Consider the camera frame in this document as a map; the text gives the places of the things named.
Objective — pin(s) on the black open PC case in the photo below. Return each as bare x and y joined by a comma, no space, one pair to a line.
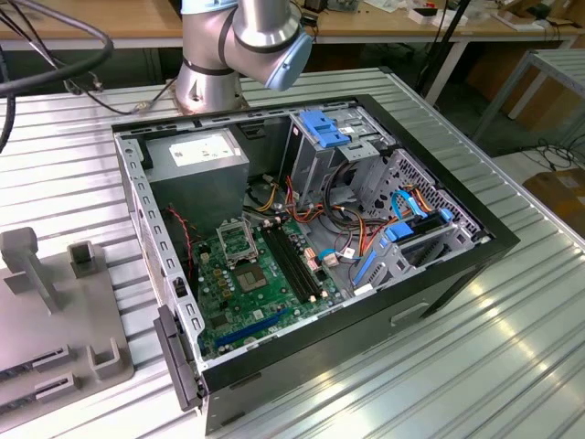
343,352

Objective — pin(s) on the blue plastic bay rail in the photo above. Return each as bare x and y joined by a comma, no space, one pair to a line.
365,267

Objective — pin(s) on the black tripod pole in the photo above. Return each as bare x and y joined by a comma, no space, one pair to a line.
450,32

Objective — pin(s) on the grey perforated disk bay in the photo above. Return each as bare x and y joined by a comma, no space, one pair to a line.
388,274

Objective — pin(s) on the blue expansion slot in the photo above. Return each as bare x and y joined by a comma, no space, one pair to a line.
251,328

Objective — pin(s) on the CPU socket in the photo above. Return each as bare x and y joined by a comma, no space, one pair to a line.
250,279

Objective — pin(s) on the blue plastic drive latch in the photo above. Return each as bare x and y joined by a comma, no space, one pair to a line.
320,128

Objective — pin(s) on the grey metal drive cage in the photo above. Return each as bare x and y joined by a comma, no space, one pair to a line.
311,169

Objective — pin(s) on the silver coin battery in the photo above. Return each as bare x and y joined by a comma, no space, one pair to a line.
250,340

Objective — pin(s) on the grey power supply box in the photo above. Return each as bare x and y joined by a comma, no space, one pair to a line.
196,196

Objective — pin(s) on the white flat box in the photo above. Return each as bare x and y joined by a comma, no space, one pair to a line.
452,19

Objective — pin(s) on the grey parts rack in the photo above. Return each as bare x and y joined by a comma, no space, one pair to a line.
68,320

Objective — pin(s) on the wooden desk white frame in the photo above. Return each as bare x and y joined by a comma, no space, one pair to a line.
388,25
146,18

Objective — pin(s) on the green motherboard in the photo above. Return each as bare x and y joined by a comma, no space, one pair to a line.
269,302

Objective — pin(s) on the black RAM slot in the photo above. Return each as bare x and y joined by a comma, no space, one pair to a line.
283,264
302,261
290,264
296,262

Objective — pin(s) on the black plastic case bezel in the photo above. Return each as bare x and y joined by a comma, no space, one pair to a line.
176,361

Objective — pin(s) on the dark RAM stick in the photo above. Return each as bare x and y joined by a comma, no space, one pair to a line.
13,372
16,402

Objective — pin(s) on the hard disk in blue carrier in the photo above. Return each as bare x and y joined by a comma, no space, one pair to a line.
402,231

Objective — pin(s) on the black square chipset chip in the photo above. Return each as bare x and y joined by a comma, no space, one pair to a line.
220,320

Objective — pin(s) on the grey metal slat table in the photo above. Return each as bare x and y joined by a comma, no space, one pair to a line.
566,64

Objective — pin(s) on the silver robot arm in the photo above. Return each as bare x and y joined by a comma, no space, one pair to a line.
256,32

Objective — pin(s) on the brown cardboard box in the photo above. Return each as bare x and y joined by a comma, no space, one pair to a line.
498,78
562,201

